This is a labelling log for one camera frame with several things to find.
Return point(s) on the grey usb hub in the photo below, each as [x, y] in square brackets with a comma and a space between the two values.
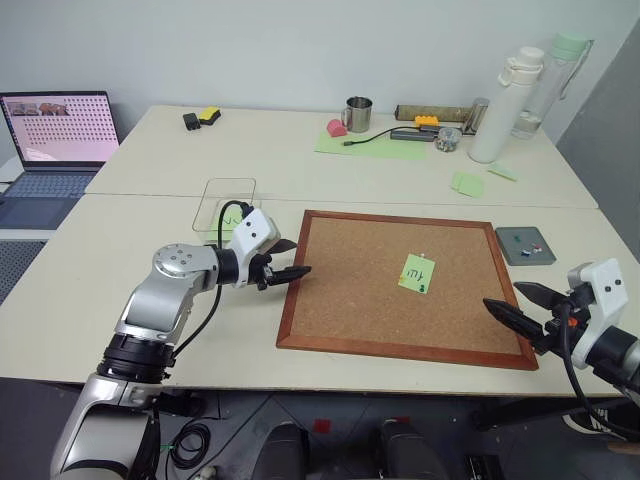
[412, 134]

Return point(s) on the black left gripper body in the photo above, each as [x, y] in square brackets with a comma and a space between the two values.
[256, 271]

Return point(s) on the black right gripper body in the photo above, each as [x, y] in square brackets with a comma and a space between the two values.
[556, 330]

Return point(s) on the pink house shaped block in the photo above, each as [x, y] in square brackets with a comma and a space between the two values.
[336, 128]

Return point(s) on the slim metal cylinder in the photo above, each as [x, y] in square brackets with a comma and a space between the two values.
[479, 117]

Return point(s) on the large green paper sheet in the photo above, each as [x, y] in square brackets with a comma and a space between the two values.
[380, 150]

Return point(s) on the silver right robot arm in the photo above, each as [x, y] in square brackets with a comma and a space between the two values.
[620, 350]

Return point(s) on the yellow and black eraser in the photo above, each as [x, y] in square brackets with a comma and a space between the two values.
[210, 114]

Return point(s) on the green handwritten sticky note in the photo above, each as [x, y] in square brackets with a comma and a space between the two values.
[414, 272]

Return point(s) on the dark rounded shape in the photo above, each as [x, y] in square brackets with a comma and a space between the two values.
[280, 452]
[407, 450]

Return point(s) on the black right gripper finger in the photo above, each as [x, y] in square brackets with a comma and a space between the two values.
[537, 294]
[512, 317]

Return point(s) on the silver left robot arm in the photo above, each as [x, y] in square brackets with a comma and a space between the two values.
[165, 300]

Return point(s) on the white water bottle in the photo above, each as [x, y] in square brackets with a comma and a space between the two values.
[500, 120]

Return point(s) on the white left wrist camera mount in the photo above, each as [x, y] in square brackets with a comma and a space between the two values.
[252, 232]

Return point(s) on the metal mug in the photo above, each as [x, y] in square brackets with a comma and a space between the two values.
[359, 116]

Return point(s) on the grey partition panel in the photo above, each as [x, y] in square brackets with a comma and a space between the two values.
[605, 130]

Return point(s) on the yellow toy brick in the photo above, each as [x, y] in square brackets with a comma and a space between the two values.
[426, 121]

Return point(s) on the small black box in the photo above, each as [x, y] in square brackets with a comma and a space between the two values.
[191, 121]

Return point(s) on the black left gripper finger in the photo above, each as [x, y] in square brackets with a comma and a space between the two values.
[283, 245]
[290, 274]

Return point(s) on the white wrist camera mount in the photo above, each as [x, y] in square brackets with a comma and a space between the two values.
[607, 285]
[252, 232]

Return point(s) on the grey open laptop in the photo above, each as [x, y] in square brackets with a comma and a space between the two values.
[60, 130]

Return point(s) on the small glass jar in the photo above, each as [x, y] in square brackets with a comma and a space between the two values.
[447, 140]

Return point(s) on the clear plastic container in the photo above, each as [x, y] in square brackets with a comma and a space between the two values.
[230, 190]

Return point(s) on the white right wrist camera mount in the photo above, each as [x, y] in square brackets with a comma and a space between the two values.
[607, 285]

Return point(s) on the grey flat tray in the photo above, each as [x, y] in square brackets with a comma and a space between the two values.
[542, 257]

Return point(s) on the black and white shoe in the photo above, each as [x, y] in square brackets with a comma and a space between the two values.
[582, 422]

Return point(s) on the clear bottle with green lid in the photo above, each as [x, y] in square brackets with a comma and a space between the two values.
[542, 95]

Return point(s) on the wood framed cork board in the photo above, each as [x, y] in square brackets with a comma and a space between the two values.
[350, 285]

